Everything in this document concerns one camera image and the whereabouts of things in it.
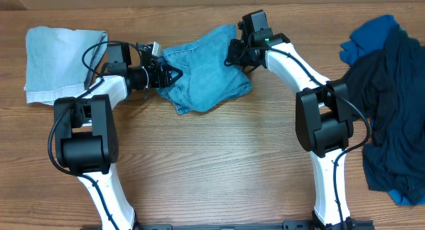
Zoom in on blue denim jeans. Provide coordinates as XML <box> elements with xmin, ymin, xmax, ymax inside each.
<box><xmin>157</xmin><ymin>25</ymin><xmax>252</xmax><ymax>115</ymax></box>

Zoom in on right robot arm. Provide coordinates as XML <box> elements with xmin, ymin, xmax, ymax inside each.
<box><xmin>224</xmin><ymin>10</ymin><xmax>355</xmax><ymax>229</ymax></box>

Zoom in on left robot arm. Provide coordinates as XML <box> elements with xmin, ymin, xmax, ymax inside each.
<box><xmin>48</xmin><ymin>41</ymin><xmax>183</xmax><ymax>229</ymax></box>

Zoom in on folded light blue jeans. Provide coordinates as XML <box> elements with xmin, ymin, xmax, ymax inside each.
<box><xmin>24</xmin><ymin>26</ymin><xmax>108</xmax><ymax>105</ymax></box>

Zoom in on black garment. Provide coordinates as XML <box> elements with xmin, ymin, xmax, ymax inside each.
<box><xmin>343</xmin><ymin>51</ymin><xmax>396</xmax><ymax>122</ymax></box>

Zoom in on dark blue garment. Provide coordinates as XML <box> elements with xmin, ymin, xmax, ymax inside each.
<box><xmin>340</xmin><ymin>15</ymin><xmax>424</xmax><ymax>205</ymax></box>

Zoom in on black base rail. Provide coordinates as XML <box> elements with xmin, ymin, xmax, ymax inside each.
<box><xmin>79</xmin><ymin>219</ymin><xmax>376</xmax><ymax>230</ymax></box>

